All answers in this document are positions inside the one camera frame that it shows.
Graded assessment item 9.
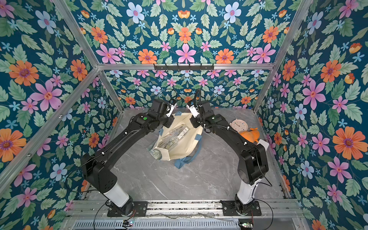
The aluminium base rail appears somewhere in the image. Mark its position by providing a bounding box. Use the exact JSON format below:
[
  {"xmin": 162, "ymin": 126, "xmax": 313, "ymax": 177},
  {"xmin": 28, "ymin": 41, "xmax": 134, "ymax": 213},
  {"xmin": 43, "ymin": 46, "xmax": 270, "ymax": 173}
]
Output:
[{"xmin": 66, "ymin": 199, "xmax": 304, "ymax": 219}]

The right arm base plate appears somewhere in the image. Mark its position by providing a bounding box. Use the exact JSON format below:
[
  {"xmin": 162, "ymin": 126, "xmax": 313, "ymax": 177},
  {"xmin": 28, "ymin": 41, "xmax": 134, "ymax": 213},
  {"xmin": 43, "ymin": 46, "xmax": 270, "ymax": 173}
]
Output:
[{"xmin": 220, "ymin": 200, "xmax": 262, "ymax": 217}]

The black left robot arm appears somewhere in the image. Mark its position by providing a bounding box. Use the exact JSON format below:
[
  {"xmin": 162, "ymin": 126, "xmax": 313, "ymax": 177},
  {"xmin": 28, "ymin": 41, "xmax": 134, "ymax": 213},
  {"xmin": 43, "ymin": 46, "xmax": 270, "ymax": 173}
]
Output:
[{"xmin": 80, "ymin": 99, "xmax": 176, "ymax": 216}]

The orange plush toy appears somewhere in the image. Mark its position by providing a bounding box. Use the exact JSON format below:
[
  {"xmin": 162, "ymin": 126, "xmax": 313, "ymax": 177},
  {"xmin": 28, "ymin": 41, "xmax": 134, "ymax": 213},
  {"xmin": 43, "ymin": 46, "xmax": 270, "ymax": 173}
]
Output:
[{"xmin": 240, "ymin": 128, "xmax": 260, "ymax": 143}]

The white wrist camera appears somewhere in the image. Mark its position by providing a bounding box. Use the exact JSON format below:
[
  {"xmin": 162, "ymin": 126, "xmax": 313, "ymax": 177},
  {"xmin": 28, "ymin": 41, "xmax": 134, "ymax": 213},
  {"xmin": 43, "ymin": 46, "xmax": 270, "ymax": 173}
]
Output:
[
  {"xmin": 186, "ymin": 101, "xmax": 199, "ymax": 118},
  {"xmin": 165, "ymin": 103, "xmax": 177, "ymax": 117}
]

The clear compass set case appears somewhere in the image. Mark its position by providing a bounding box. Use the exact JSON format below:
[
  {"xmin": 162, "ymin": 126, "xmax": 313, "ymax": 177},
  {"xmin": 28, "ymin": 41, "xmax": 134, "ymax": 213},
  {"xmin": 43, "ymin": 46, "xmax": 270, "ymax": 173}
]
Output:
[{"xmin": 159, "ymin": 124, "xmax": 189, "ymax": 148}]

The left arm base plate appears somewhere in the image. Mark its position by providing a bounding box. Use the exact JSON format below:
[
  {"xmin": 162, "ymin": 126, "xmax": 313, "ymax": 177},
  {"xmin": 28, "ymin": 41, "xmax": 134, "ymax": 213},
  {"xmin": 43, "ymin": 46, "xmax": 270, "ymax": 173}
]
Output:
[{"xmin": 107, "ymin": 201, "xmax": 148, "ymax": 217}]

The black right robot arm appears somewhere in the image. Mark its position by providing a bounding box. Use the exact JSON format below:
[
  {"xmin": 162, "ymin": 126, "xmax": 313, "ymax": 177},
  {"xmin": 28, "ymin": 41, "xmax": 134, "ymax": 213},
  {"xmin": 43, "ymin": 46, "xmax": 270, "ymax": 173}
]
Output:
[{"xmin": 186, "ymin": 100, "xmax": 269, "ymax": 215}]

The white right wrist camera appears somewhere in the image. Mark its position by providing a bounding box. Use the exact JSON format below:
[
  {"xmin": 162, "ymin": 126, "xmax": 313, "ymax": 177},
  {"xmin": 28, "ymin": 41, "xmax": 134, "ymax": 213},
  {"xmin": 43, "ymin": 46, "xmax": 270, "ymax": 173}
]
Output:
[{"xmin": 186, "ymin": 101, "xmax": 199, "ymax": 118}]

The pink round alarm clock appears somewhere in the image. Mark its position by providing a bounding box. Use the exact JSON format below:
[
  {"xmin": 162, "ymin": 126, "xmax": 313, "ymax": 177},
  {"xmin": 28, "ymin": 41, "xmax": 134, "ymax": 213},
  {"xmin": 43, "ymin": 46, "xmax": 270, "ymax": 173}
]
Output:
[{"xmin": 230, "ymin": 119, "xmax": 249, "ymax": 133}]

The white slotted cable duct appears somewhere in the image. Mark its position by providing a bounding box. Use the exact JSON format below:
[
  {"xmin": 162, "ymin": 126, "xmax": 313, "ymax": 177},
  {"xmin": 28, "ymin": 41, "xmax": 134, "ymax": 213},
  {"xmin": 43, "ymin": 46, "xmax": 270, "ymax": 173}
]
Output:
[{"xmin": 70, "ymin": 219, "xmax": 240, "ymax": 230}]

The cream canvas tote bag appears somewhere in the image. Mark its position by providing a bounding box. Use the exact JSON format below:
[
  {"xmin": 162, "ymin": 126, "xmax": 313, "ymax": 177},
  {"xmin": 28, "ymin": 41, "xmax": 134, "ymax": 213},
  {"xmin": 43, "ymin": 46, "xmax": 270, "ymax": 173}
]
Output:
[{"xmin": 147, "ymin": 112, "xmax": 203, "ymax": 169}]

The black hook rail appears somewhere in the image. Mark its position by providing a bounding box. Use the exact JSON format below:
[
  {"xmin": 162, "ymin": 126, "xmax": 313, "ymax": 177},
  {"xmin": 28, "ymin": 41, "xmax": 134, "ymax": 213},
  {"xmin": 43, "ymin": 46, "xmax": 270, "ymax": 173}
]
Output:
[{"xmin": 153, "ymin": 64, "xmax": 215, "ymax": 71}]

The white rectangular box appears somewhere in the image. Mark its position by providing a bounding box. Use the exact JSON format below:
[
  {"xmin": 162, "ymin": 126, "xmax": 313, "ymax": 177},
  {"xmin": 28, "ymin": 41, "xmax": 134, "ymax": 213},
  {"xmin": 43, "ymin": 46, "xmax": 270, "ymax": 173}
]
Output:
[{"xmin": 258, "ymin": 139, "xmax": 269, "ymax": 151}]

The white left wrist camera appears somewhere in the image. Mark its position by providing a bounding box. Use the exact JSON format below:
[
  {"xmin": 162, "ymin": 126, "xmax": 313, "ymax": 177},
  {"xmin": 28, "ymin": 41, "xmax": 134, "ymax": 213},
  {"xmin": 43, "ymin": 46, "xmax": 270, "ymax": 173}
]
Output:
[{"xmin": 165, "ymin": 103, "xmax": 177, "ymax": 117}]

